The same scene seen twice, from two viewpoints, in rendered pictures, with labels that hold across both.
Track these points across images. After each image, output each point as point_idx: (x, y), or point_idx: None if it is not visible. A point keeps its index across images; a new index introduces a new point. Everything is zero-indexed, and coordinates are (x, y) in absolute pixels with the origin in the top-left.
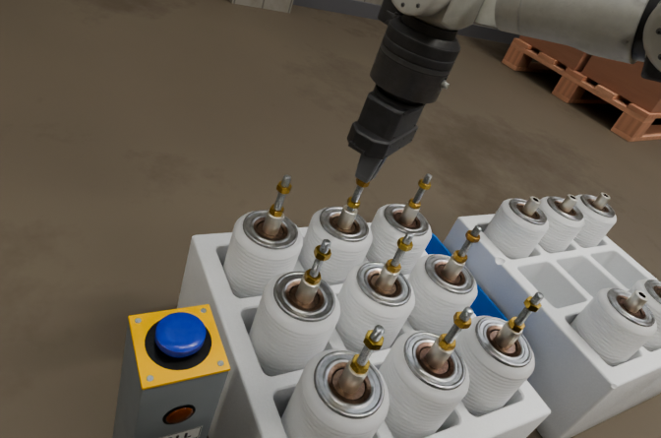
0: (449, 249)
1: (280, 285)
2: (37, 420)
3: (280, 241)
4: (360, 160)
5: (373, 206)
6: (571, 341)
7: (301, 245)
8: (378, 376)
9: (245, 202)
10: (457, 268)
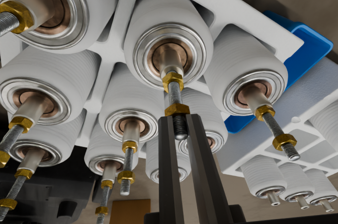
0: (315, 65)
1: (10, 86)
2: None
3: (41, 38)
4: (158, 153)
5: None
6: (239, 159)
7: (84, 49)
8: (58, 160)
9: None
10: None
